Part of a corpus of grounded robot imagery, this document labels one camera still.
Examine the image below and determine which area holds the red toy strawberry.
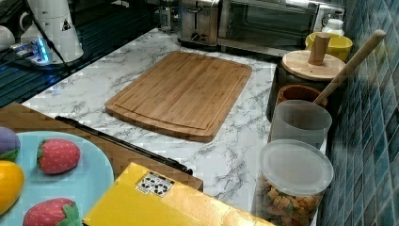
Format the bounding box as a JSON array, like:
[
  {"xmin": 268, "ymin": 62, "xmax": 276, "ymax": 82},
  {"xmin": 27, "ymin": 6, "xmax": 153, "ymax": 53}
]
[
  {"xmin": 37, "ymin": 138, "xmax": 81, "ymax": 174},
  {"xmin": 23, "ymin": 198, "xmax": 83, "ymax": 226}
]

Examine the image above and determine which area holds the black pot with wooden lid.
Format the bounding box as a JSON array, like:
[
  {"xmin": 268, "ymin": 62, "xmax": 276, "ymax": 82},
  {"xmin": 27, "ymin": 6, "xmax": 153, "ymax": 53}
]
[{"xmin": 266, "ymin": 32, "xmax": 345, "ymax": 120}]

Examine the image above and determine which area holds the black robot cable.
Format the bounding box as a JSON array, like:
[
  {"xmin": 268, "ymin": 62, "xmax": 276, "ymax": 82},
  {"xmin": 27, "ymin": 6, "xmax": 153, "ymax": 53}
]
[{"xmin": 22, "ymin": 0, "xmax": 71, "ymax": 76}]

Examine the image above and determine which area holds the yellow toy lemon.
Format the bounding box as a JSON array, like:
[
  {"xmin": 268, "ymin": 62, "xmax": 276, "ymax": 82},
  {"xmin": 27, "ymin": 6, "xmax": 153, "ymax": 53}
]
[{"xmin": 0, "ymin": 160, "xmax": 24, "ymax": 215}]

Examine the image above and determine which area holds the purple toy eggplant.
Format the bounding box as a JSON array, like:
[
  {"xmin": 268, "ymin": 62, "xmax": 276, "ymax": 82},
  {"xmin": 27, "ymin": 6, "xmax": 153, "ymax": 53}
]
[{"xmin": 0, "ymin": 127, "xmax": 21, "ymax": 161}]

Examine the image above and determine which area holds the silver two-slot toaster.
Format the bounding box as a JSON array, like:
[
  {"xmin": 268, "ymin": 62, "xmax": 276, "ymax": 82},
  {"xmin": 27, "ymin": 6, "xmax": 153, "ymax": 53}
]
[{"xmin": 178, "ymin": 0, "xmax": 220, "ymax": 46}]

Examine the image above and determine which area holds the yellow cereal box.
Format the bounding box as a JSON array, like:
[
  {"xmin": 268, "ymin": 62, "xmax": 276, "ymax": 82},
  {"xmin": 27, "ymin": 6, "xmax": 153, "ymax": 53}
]
[{"xmin": 83, "ymin": 164, "xmax": 275, "ymax": 226}]

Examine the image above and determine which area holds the frosted plastic cup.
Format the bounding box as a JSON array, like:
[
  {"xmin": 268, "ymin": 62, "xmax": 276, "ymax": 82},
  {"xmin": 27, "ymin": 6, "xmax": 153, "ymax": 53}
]
[{"xmin": 270, "ymin": 100, "xmax": 332, "ymax": 149}]

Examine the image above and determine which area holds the clear lidded snack container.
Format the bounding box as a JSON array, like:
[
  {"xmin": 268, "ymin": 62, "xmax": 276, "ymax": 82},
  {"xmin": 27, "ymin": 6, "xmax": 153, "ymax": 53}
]
[{"xmin": 251, "ymin": 139, "xmax": 334, "ymax": 226}]

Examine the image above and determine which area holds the bamboo cutting board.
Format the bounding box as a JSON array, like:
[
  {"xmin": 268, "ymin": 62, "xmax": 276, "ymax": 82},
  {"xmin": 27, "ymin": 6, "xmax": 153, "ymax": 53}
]
[{"xmin": 105, "ymin": 51, "xmax": 252, "ymax": 142}]

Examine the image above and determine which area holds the wooden tray with black handle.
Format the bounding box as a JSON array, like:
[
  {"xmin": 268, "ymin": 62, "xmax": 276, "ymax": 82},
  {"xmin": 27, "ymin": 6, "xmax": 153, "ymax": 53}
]
[{"xmin": 0, "ymin": 103, "xmax": 203, "ymax": 191}]

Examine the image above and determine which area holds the wooden spatula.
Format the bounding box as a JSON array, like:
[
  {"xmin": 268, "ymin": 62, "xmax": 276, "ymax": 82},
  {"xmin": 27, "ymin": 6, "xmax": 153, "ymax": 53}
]
[{"xmin": 313, "ymin": 29, "xmax": 386, "ymax": 105}]

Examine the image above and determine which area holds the brown ceramic utensil holder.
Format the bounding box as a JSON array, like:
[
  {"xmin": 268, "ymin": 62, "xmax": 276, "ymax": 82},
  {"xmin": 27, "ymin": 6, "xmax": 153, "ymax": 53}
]
[{"xmin": 276, "ymin": 85, "xmax": 320, "ymax": 105}]

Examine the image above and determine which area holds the yellow cup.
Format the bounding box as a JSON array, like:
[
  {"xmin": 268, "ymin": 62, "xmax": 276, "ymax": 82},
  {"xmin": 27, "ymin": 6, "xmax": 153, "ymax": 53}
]
[{"xmin": 305, "ymin": 32, "xmax": 353, "ymax": 61}]

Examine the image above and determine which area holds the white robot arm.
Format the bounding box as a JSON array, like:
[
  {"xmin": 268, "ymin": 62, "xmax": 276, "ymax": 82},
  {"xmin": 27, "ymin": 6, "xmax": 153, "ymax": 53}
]
[{"xmin": 20, "ymin": 0, "xmax": 84, "ymax": 66}]

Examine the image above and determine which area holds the stainless toaster oven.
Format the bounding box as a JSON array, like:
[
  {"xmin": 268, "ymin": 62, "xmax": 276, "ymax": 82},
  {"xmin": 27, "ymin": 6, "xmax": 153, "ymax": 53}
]
[{"xmin": 217, "ymin": 0, "xmax": 345, "ymax": 57}]

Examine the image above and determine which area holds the white round object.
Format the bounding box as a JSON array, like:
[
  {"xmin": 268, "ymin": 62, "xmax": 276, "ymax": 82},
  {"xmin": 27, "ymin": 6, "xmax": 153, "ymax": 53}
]
[{"xmin": 0, "ymin": 25, "xmax": 15, "ymax": 51}]

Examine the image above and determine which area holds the white capped bottle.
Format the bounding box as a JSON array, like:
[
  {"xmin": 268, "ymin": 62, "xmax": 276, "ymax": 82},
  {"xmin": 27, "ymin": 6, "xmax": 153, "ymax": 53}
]
[{"xmin": 322, "ymin": 19, "xmax": 344, "ymax": 36}]

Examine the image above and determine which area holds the light blue plate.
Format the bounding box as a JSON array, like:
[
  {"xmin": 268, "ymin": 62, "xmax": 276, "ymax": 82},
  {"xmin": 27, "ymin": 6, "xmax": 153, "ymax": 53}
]
[{"xmin": 0, "ymin": 131, "xmax": 114, "ymax": 226}]

